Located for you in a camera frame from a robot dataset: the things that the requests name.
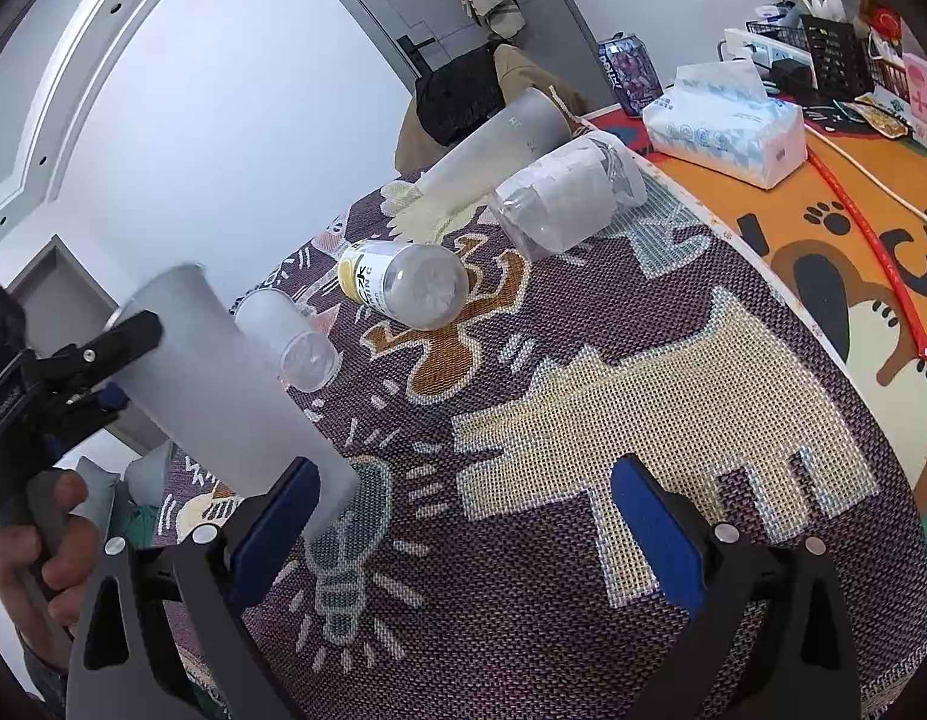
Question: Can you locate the frosted clear plastic cup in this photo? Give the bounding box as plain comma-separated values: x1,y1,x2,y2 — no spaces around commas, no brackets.
234,288,340,394

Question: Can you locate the frosted cup far right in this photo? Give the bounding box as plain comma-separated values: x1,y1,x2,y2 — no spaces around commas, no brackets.
416,88,571,211

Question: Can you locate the person's left hand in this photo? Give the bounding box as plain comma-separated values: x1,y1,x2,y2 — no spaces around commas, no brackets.
0,466,106,673

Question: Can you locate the grey interior door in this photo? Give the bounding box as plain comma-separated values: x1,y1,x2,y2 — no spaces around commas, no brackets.
8,236,167,470

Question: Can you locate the purple patterned woven tablecloth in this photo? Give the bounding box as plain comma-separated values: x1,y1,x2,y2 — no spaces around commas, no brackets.
154,164,927,720

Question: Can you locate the yellow label plastic bottle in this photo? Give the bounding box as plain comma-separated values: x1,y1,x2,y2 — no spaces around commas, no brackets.
338,239,470,332

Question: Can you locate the tan chair with coat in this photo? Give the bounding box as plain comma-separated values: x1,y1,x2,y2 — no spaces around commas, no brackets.
395,41,590,176

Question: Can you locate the orange cartoon mat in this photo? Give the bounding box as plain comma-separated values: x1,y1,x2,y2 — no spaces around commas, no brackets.
581,99,927,496

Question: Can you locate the black garment on chair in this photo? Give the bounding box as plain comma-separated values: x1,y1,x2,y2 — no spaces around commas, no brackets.
415,41,506,146

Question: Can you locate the grey entrance door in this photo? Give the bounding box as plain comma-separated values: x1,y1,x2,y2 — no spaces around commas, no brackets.
340,0,611,107

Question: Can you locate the crumpled clear plastic bottle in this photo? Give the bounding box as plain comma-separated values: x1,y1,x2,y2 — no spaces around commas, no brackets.
489,130,647,260

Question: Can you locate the tissue pack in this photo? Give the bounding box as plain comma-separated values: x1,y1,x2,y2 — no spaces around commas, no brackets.
642,60,808,190

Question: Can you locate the black mesh basket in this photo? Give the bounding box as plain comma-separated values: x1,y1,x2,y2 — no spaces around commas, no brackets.
800,15,873,101

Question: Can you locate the blue soda can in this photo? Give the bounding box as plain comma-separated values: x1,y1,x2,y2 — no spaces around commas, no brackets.
598,32,664,117

